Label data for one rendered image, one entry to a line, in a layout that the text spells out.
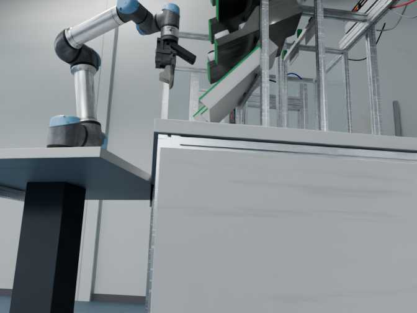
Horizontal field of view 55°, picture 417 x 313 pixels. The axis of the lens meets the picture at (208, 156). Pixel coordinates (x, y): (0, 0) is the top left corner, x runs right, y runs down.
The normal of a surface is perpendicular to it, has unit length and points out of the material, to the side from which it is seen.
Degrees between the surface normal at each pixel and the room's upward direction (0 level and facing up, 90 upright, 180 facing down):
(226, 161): 90
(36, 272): 90
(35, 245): 90
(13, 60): 90
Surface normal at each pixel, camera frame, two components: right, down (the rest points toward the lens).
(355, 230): 0.15, -0.22
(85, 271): -0.20, -0.23
